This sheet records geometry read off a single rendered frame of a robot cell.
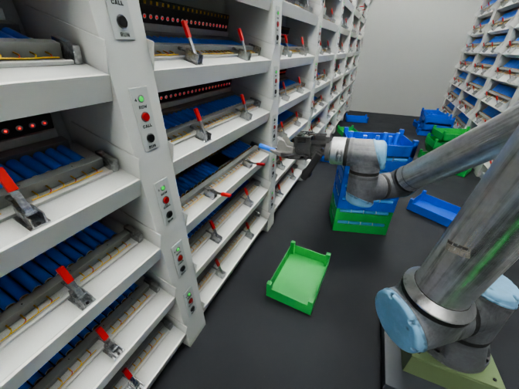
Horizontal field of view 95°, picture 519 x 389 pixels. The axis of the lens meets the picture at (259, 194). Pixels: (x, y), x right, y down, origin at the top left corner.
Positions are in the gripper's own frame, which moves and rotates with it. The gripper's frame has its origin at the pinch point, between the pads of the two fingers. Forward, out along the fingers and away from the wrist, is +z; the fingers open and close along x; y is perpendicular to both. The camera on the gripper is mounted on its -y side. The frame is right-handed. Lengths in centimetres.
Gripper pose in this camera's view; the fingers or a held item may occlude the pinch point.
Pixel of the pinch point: (274, 151)
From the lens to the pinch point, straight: 89.8
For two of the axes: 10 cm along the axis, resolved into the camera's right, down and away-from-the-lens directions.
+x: -4.0, 4.8, -7.9
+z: -9.2, -1.5, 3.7
